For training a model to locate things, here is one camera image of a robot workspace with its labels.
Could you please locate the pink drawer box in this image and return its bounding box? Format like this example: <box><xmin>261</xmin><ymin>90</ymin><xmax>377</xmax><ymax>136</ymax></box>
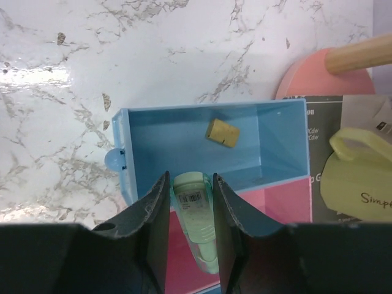
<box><xmin>165</xmin><ymin>175</ymin><xmax>312</xmax><ymax>293</ymax></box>

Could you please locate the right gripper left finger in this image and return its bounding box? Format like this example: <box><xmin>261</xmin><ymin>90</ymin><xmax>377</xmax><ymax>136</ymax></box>
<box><xmin>1</xmin><ymin>173</ymin><xmax>170</xmax><ymax>293</ymax></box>

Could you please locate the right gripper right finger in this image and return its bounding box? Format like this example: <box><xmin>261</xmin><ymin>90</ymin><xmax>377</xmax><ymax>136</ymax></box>
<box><xmin>213</xmin><ymin>174</ymin><xmax>391</xmax><ymax>293</ymax></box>

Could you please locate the pink wooden tiered shelf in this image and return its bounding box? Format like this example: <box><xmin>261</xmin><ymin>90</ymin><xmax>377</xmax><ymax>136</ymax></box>
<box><xmin>275</xmin><ymin>34</ymin><xmax>391</xmax><ymax>99</ymax></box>

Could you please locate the yellow-green mug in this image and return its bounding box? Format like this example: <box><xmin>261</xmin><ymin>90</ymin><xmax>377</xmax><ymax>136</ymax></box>
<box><xmin>320</xmin><ymin>127</ymin><xmax>391</xmax><ymax>222</ymax></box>

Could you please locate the dark printed booklet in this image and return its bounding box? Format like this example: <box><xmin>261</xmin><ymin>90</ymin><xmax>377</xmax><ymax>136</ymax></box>
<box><xmin>304</xmin><ymin>94</ymin><xmax>392</xmax><ymax>224</ymax></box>

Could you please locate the green correction tape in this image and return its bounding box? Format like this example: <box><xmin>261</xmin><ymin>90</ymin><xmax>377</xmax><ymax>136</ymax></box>
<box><xmin>170</xmin><ymin>171</ymin><xmax>219</xmax><ymax>274</ymax></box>

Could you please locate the light blue drawer box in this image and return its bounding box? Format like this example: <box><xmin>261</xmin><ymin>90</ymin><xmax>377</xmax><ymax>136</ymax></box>
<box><xmin>105</xmin><ymin>99</ymin><xmax>310</xmax><ymax>205</ymax></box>

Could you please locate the yellow eraser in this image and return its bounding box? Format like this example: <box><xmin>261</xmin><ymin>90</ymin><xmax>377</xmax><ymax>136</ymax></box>
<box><xmin>205</xmin><ymin>118</ymin><xmax>240</xmax><ymax>148</ymax></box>

